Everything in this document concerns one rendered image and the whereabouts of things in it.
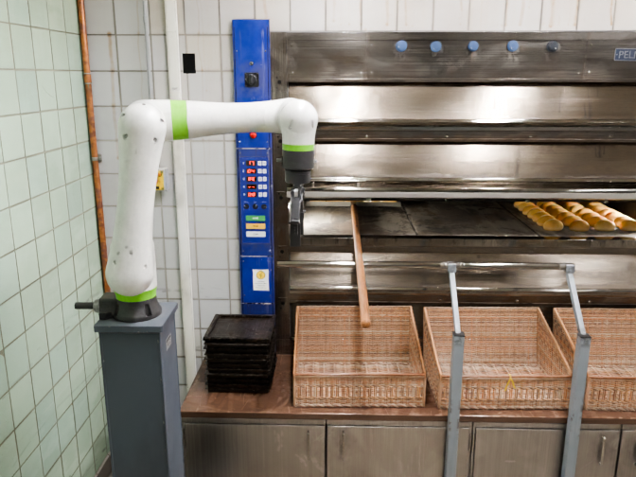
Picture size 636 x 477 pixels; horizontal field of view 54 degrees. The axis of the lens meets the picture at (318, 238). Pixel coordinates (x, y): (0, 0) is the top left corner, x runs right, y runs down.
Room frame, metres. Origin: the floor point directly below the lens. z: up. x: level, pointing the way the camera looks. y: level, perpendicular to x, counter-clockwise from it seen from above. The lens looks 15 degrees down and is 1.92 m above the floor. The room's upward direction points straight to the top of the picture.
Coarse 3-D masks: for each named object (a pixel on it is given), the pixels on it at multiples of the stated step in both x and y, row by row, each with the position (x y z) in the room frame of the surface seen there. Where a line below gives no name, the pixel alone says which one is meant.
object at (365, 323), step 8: (352, 208) 3.35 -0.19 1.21; (352, 216) 3.18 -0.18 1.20; (360, 240) 2.69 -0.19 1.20; (360, 248) 2.55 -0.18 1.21; (360, 256) 2.42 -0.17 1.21; (360, 264) 2.32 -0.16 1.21; (360, 272) 2.22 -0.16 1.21; (360, 280) 2.13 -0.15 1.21; (360, 288) 2.05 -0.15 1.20; (360, 296) 1.97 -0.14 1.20; (360, 304) 1.91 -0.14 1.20; (360, 312) 1.85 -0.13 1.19; (368, 312) 1.83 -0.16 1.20; (368, 320) 1.76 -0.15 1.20
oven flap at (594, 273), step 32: (320, 256) 2.86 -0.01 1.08; (352, 256) 2.86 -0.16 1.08; (384, 256) 2.85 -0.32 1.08; (416, 256) 2.85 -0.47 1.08; (448, 256) 2.84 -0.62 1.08; (480, 256) 2.84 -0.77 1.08; (512, 256) 2.84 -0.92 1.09; (544, 256) 2.83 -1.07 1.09; (576, 256) 2.83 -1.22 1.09; (608, 256) 2.82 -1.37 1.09; (320, 288) 2.79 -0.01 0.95; (352, 288) 2.79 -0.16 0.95; (384, 288) 2.78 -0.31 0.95; (416, 288) 2.78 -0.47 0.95; (448, 288) 2.77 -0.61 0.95; (480, 288) 2.77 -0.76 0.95; (512, 288) 2.77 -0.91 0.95; (544, 288) 2.78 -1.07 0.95; (576, 288) 2.78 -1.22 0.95; (608, 288) 2.77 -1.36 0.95
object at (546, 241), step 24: (312, 240) 2.84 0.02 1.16; (336, 240) 2.83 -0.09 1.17; (384, 240) 2.83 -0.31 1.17; (408, 240) 2.82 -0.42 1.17; (432, 240) 2.82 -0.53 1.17; (456, 240) 2.82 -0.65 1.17; (480, 240) 2.81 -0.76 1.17; (504, 240) 2.81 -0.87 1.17; (528, 240) 2.81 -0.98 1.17; (552, 240) 2.80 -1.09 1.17; (576, 240) 2.80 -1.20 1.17; (600, 240) 2.80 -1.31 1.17; (624, 240) 2.79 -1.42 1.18
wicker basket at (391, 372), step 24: (312, 312) 2.79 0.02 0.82; (336, 312) 2.79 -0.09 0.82; (408, 312) 2.79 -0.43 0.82; (312, 336) 2.76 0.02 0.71; (336, 336) 2.76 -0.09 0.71; (360, 336) 2.76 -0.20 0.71; (384, 336) 2.76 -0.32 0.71; (408, 336) 2.76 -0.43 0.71; (312, 360) 2.73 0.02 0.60; (336, 360) 2.73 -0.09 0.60; (360, 360) 2.73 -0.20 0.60; (384, 360) 2.73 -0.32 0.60; (408, 360) 2.73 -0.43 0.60; (312, 384) 2.34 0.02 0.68; (336, 384) 2.33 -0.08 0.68; (360, 384) 2.33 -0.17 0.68; (384, 384) 2.34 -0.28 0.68; (408, 384) 2.51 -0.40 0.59
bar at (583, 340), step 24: (288, 264) 2.46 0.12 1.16; (312, 264) 2.46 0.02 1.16; (336, 264) 2.46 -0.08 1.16; (384, 264) 2.45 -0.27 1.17; (408, 264) 2.45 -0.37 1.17; (432, 264) 2.45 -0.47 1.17; (456, 264) 2.45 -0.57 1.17; (480, 264) 2.44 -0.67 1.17; (504, 264) 2.44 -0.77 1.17; (528, 264) 2.44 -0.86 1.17; (552, 264) 2.44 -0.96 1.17; (456, 312) 2.31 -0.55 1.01; (576, 312) 2.30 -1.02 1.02; (456, 336) 2.22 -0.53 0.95; (576, 336) 2.24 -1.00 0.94; (456, 360) 2.22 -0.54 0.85; (576, 360) 2.22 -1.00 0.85; (456, 384) 2.22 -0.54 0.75; (576, 384) 2.20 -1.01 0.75; (456, 408) 2.22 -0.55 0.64; (576, 408) 2.20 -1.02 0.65; (456, 432) 2.22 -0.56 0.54; (576, 432) 2.20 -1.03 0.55; (456, 456) 2.22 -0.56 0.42; (576, 456) 2.20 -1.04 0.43
